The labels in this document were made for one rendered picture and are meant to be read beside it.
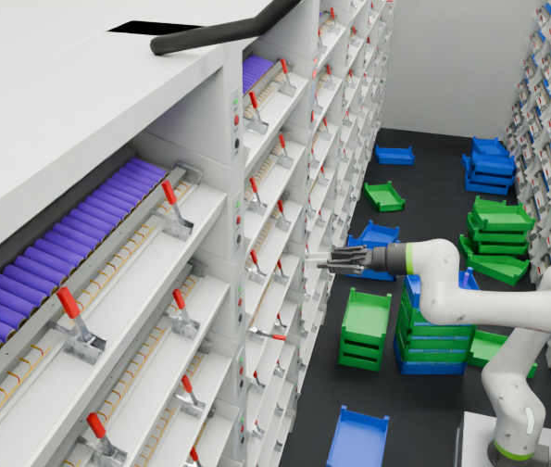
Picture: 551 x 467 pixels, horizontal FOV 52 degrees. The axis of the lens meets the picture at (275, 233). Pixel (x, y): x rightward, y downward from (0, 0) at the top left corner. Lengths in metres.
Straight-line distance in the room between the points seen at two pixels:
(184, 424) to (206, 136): 0.53
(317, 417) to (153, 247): 1.82
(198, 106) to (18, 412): 0.54
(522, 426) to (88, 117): 1.60
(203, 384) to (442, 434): 1.60
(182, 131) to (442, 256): 0.86
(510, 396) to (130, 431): 1.35
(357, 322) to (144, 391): 1.96
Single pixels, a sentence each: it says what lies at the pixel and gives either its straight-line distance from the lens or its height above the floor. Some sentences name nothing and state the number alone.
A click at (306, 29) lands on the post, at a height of 1.63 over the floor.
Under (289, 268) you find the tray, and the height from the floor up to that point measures 0.90.
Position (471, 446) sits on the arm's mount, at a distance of 2.12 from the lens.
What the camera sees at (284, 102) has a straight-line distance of 1.43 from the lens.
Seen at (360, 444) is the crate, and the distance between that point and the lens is 2.50.
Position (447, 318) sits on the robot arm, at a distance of 1.58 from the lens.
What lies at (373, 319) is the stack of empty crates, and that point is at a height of 0.16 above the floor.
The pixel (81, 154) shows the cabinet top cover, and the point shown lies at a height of 1.74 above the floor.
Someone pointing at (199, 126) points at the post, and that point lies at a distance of 0.97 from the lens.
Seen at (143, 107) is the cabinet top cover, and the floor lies 1.74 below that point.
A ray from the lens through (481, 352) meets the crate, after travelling 3.02.
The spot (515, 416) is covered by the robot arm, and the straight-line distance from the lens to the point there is 1.92.
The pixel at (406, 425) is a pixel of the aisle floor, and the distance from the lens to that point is 2.60.
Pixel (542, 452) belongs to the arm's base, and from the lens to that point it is 2.09.
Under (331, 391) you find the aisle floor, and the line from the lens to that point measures 2.67.
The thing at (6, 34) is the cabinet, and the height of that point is 1.75.
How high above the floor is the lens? 1.96
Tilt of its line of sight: 32 degrees down
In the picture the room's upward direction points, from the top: 1 degrees clockwise
